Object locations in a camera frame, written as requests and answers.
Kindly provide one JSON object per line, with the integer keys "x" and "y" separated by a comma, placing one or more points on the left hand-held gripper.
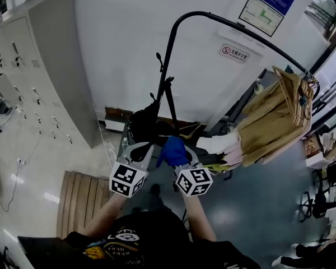
{"x": 127, "y": 179}

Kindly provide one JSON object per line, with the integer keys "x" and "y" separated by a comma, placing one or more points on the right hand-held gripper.
{"x": 193, "y": 181}

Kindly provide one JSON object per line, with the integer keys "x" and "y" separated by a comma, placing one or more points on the blue cloth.
{"x": 173, "y": 150}

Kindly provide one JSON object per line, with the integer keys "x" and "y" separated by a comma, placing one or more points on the black metal clothes rack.
{"x": 172, "y": 38}

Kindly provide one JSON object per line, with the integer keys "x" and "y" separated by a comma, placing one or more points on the person's left forearm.
{"x": 106, "y": 214}

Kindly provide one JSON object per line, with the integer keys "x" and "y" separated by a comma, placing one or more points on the clear water bottle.
{"x": 125, "y": 143}

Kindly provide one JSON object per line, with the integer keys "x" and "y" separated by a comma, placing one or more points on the white garment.
{"x": 217, "y": 143}

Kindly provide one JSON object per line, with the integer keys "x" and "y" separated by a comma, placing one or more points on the black bag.
{"x": 144, "y": 122}

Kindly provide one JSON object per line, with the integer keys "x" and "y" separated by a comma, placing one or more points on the black tripod stand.
{"x": 169, "y": 99}

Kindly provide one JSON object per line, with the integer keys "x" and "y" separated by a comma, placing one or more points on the wooden slatted board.
{"x": 81, "y": 200}

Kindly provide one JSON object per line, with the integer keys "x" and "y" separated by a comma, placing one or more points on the tan coat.
{"x": 268, "y": 127}

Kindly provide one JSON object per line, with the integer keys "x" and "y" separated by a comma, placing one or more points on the person's black printed shirt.
{"x": 145, "y": 240}

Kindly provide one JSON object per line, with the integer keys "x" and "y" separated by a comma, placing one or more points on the white caster wheel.
{"x": 259, "y": 89}

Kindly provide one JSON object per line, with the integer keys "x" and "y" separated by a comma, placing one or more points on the no smoking sign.
{"x": 234, "y": 53}

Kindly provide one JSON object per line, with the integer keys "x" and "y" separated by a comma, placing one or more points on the grey metal locker cabinet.
{"x": 53, "y": 66}

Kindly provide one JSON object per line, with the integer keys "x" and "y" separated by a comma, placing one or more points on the teal plastic clip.
{"x": 289, "y": 69}
{"x": 303, "y": 99}

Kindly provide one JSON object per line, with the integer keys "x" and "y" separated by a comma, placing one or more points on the framed floor plan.
{"x": 260, "y": 14}

